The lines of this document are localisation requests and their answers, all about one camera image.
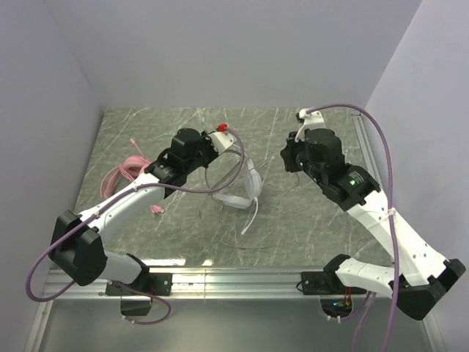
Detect white headphones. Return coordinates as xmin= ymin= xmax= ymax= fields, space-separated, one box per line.
xmin=199 ymin=146 xmax=264 ymax=235

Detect pink headphones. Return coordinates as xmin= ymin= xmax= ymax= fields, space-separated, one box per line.
xmin=100 ymin=139 xmax=150 ymax=199

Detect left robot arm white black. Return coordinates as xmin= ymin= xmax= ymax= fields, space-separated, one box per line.
xmin=49 ymin=128 xmax=234 ymax=286

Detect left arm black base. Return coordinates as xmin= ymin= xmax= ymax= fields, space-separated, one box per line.
xmin=105 ymin=272 xmax=173 ymax=325

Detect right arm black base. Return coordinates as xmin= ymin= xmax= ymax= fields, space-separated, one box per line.
xmin=295 ymin=271 xmax=367 ymax=319

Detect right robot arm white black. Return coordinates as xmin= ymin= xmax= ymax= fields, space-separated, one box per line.
xmin=281 ymin=128 xmax=466 ymax=320

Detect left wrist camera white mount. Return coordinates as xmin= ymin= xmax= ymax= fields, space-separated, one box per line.
xmin=210 ymin=123 xmax=235 ymax=153

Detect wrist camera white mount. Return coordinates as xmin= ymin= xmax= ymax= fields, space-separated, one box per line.
xmin=210 ymin=123 xmax=235 ymax=153
xmin=294 ymin=109 xmax=325 ymax=142

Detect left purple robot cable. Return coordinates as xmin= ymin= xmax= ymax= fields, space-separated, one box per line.
xmin=25 ymin=124 xmax=245 ymax=326

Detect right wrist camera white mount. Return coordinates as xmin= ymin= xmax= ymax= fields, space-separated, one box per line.
xmin=294 ymin=109 xmax=325 ymax=142

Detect aluminium right side rail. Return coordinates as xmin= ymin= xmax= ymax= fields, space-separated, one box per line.
xmin=350 ymin=109 xmax=408 ymax=263

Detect aluminium rail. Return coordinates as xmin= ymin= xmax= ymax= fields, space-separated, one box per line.
xmin=350 ymin=109 xmax=408 ymax=263
xmin=43 ymin=266 xmax=429 ymax=300

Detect aluminium front rail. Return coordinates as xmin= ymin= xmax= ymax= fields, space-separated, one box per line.
xmin=43 ymin=266 xmax=429 ymax=300

